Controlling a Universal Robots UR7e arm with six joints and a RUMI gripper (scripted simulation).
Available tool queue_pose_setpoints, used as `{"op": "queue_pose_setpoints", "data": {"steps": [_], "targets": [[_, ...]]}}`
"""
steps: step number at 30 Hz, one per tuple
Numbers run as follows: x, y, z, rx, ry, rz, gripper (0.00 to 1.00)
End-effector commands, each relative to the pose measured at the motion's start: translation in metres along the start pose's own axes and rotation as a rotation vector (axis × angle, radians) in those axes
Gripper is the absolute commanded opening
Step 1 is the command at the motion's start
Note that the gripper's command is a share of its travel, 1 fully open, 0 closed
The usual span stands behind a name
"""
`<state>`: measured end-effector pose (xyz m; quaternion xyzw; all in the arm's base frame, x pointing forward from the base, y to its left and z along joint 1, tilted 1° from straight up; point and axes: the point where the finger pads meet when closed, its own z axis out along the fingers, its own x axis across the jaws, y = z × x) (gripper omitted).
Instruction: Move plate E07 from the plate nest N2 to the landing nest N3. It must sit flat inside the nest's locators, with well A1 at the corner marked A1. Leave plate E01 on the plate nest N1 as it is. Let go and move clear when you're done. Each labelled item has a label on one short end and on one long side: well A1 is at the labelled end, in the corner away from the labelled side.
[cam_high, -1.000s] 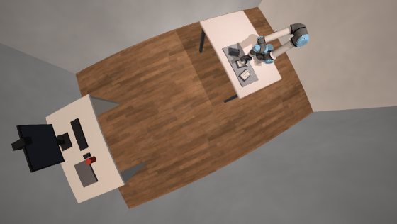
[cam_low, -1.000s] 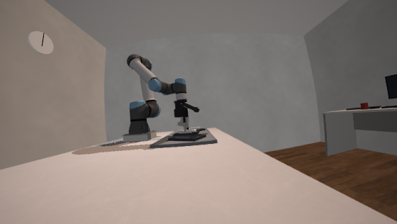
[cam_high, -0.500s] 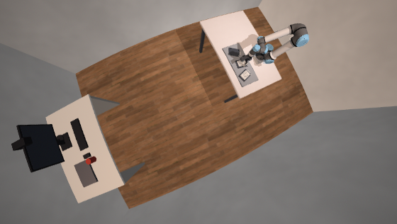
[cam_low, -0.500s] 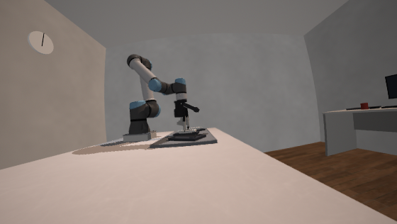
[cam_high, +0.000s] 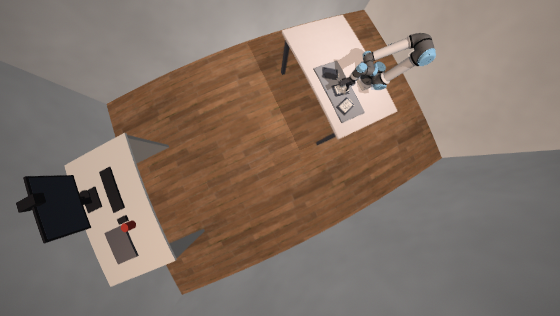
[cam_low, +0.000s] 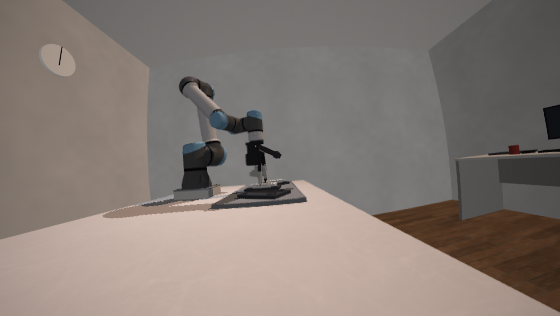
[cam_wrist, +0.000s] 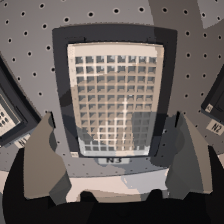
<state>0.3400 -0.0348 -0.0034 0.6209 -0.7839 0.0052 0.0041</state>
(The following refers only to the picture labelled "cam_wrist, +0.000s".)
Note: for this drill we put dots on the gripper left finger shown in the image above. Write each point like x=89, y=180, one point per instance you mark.
x=38, y=179

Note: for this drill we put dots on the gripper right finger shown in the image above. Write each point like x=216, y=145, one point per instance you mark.
x=196, y=173

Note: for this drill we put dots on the dark grey rectangular frame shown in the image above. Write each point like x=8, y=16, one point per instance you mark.
x=63, y=36
x=214, y=102

